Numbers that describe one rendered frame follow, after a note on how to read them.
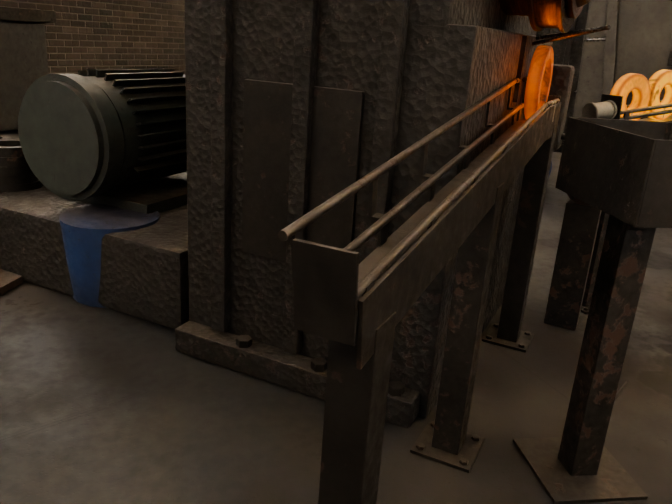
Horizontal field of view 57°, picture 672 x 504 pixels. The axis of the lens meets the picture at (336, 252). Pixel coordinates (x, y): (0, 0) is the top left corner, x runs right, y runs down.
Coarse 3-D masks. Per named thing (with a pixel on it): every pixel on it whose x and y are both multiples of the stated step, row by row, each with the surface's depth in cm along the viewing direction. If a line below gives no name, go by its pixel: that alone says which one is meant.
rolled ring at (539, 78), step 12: (540, 48) 155; (552, 48) 158; (540, 60) 152; (552, 60) 162; (528, 72) 153; (540, 72) 151; (552, 72) 166; (528, 84) 153; (540, 84) 153; (528, 96) 154; (540, 96) 166; (528, 108) 156
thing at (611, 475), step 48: (576, 144) 115; (624, 144) 100; (576, 192) 114; (624, 192) 100; (624, 240) 113; (624, 288) 116; (624, 336) 119; (576, 384) 127; (576, 432) 127; (576, 480) 128; (624, 480) 129
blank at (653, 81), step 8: (656, 72) 200; (664, 72) 198; (648, 80) 200; (656, 80) 198; (664, 80) 199; (656, 88) 199; (656, 96) 200; (664, 96) 206; (648, 104) 200; (656, 104) 201; (648, 112) 202
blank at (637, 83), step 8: (624, 80) 191; (632, 80) 192; (640, 80) 194; (616, 88) 192; (624, 88) 192; (632, 88) 193; (640, 88) 195; (648, 88) 197; (624, 96) 193; (640, 96) 197; (648, 96) 198; (624, 104) 194; (632, 104) 199; (640, 104) 197; (640, 112) 199
